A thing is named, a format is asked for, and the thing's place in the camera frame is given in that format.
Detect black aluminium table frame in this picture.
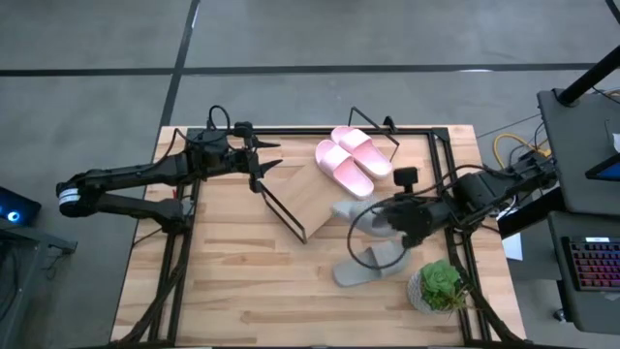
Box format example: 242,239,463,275
109,115,527,349

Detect grey rubber slide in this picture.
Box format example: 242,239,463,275
330,197,406,239
331,238,412,289

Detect black pole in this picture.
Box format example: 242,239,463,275
555,44,620,107

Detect green succulent in white pot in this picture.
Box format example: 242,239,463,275
406,258,472,316

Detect black keyboard desk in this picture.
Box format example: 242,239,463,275
546,210,620,336

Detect wooden shelf with black frame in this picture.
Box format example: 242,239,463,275
251,106,402,245

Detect backlit keyboard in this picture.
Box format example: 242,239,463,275
561,236,620,293

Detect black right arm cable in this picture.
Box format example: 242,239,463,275
346,163,490,271

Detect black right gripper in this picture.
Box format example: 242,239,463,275
384,193,459,249

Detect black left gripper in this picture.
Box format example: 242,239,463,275
224,120,284,195

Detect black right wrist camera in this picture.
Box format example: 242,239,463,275
392,166,419,196

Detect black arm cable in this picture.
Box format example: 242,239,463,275
346,163,490,271
159,104,233,161

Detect pink rubber slide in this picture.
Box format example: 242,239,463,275
330,125,394,181
314,139,376,202

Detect tablet with blue screen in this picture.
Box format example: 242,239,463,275
584,153,620,183

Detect yellow cable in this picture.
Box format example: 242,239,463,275
492,133,553,169

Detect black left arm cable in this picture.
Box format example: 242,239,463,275
159,104,233,161

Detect black computer with blue light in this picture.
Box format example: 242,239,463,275
0,186,43,228

